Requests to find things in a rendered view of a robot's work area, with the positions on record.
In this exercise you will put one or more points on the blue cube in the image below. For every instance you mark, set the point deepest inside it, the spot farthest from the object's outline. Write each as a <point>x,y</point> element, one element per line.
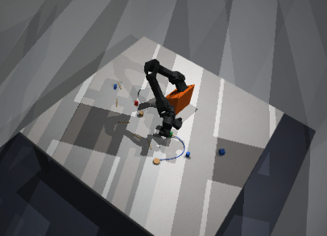
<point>221,152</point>

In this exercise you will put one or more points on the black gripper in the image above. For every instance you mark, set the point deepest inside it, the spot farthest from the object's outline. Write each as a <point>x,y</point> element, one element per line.
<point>164,133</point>

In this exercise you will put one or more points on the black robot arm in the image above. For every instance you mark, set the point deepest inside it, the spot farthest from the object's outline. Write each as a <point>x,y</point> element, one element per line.
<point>162,103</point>

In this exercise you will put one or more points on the round wooden button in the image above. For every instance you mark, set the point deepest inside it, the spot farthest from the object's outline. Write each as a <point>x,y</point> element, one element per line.
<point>156,161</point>

